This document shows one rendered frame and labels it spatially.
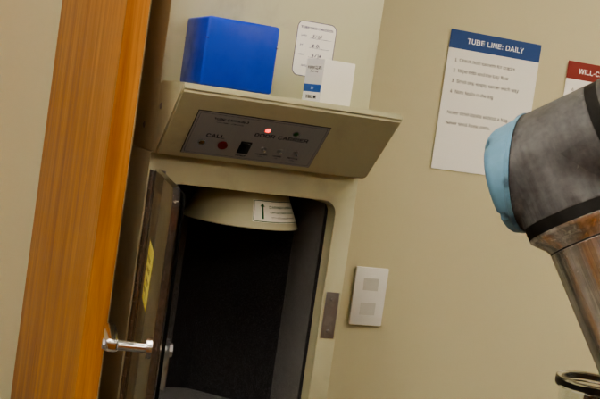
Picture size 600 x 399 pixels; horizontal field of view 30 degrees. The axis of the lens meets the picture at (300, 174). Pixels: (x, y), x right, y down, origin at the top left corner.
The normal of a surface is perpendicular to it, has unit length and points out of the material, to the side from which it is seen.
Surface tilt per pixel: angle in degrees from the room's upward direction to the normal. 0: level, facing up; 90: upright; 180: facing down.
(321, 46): 90
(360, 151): 135
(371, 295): 90
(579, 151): 101
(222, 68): 90
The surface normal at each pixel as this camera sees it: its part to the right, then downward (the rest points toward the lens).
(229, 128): 0.16, 0.77
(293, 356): -0.92, -0.11
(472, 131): 0.37, 0.10
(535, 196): -0.71, 0.09
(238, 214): 0.09, -0.34
